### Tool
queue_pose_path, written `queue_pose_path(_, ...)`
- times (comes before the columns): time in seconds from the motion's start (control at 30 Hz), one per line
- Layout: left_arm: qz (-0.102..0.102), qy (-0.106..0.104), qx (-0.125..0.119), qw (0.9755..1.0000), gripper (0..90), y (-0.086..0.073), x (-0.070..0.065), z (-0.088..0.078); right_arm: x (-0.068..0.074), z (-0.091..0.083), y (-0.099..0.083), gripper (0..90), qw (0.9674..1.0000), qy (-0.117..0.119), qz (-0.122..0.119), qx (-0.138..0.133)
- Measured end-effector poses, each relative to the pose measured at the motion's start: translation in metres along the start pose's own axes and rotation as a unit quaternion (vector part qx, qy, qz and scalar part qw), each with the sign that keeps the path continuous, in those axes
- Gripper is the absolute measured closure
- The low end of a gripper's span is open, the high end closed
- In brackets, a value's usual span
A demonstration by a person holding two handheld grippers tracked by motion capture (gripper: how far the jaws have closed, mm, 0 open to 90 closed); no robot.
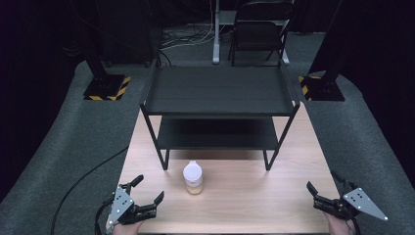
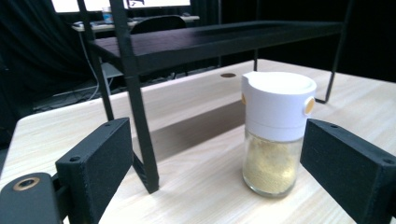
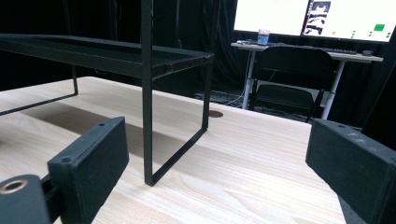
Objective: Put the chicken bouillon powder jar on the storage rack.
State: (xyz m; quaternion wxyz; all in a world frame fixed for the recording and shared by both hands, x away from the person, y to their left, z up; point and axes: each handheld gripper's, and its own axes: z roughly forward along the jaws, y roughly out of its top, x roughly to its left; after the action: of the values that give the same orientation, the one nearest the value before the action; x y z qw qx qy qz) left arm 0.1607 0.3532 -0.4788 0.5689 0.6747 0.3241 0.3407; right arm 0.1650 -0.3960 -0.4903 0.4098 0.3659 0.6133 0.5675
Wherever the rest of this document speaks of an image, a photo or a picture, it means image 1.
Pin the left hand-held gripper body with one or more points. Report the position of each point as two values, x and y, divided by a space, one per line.
122 204

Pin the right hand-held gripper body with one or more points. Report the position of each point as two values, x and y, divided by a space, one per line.
359 200

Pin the clear bottle with white cap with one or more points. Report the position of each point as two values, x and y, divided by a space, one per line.
192 178

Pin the black two-tier metal shelf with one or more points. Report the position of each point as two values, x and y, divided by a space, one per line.
218 88

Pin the person's left hand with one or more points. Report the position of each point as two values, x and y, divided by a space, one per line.
125 229

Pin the person's right hand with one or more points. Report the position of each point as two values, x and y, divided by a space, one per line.
337 225

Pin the black stand with striped base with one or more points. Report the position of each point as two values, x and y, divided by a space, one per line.
106 86
323 88

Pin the black curtain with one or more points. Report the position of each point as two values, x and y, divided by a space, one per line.
29 71
385 71

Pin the black folding chair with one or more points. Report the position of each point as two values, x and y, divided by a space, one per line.
257 36

